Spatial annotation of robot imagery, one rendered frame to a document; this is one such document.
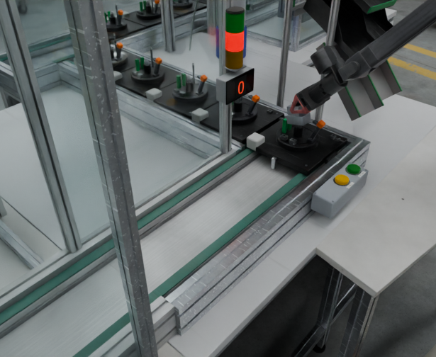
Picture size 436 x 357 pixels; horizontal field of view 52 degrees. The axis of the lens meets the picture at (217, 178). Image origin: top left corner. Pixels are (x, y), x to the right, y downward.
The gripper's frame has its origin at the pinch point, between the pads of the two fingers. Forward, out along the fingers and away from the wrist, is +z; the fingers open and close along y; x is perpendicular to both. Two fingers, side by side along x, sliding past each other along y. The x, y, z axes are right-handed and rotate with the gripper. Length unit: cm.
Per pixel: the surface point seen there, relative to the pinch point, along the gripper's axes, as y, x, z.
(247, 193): 26.5, 14.2, 10.5
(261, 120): -2.0, -3.5, 18.5
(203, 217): 43.4, 13.1, 11.9
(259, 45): -78, -44, 68
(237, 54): 21.0, -19.7, -11.0
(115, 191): 84, 0, -39
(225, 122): 21.0, -7.6, 8.3
